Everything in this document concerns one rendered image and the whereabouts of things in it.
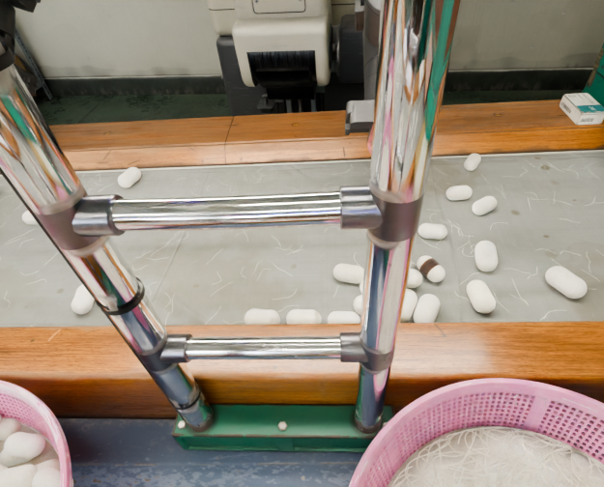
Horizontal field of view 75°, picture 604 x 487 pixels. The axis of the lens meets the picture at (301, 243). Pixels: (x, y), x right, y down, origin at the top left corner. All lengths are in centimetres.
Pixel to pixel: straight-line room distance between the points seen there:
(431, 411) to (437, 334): 7
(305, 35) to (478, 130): 50
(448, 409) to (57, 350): 35
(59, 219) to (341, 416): 28
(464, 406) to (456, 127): 42
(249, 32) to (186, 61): 177
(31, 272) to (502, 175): 62
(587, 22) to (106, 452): 269
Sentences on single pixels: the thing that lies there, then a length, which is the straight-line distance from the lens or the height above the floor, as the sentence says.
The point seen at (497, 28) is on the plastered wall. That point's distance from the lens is 260.
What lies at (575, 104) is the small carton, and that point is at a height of 78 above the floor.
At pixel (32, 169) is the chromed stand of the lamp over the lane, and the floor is 99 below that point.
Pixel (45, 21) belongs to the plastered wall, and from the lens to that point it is 314.
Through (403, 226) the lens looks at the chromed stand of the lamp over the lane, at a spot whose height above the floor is 96.
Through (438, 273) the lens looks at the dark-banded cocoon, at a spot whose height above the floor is 76.
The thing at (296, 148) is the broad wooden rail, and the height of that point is 76.
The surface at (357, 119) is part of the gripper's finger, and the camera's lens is 45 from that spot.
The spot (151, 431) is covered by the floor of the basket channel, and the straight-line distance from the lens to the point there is 46.
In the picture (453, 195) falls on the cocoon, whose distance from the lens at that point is 53.
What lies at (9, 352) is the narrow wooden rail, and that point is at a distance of 46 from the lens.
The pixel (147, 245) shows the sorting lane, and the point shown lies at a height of 74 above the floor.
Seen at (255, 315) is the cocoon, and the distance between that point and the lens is 39.
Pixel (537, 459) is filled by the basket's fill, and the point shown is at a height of 73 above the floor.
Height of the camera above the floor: 107
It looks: 45 degrees down
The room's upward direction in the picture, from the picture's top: 6 degrees counter-clockwise
